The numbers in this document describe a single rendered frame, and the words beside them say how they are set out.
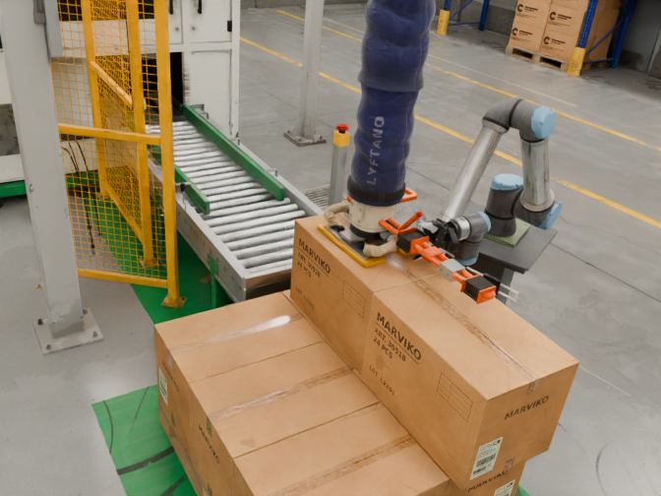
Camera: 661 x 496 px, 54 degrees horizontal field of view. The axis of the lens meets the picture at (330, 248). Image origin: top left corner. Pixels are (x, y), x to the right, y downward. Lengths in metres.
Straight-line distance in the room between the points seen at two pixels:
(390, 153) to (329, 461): 1.09
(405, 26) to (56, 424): 2.25
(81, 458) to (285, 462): 1.11
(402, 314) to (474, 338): 0.25
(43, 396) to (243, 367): 1.16
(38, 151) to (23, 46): 0.46
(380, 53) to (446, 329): 0.94
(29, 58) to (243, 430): 1.76
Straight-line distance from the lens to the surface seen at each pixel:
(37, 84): 3.08
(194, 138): 4.74
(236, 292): 3.10
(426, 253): 2.31
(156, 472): 2.94
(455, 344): 2.14
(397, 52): 2.24
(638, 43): 11.39
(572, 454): 3.33
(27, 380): 3.48
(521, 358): 2.16
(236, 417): 2.36
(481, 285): 2.17
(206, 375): 2.53
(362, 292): 2.38
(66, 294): 3.54
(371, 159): 2.37
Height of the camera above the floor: 2.21
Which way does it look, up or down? 30 degrees down
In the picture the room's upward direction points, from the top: 6 degrees clockwise
